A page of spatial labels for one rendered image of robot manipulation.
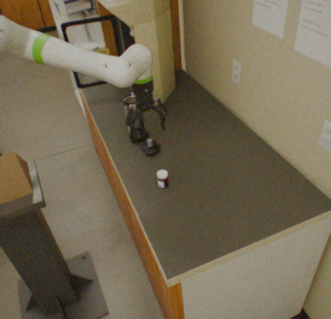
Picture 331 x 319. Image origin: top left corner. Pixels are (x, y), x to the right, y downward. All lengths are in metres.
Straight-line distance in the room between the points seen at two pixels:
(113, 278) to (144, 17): 1.57
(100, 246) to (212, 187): 1.26
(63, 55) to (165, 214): 0.70
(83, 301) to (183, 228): 1.14
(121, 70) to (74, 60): 0.19
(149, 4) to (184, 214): 1.01
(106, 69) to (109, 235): 1.52
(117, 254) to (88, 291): 0.30
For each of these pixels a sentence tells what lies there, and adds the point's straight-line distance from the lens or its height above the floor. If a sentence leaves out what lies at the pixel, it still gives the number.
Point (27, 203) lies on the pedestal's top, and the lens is 1.50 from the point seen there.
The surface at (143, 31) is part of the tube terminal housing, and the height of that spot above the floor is 1.37.
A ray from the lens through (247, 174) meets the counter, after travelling 1.44.
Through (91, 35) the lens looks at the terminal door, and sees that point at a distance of 2.03.
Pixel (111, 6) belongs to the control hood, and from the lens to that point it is 1.68.
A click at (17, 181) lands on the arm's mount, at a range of 1.49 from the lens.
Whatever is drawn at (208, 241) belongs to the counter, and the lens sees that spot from 1.20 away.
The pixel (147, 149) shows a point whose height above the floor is 0.98.
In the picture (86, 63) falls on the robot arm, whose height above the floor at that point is 1.45.
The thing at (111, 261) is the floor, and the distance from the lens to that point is 2.35.
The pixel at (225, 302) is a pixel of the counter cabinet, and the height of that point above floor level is 0.61.
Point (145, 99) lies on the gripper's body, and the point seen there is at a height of 1.24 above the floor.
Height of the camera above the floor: 1.91
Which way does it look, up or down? 39 degrees down
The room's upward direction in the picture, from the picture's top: 6 degrees counter-clockwise
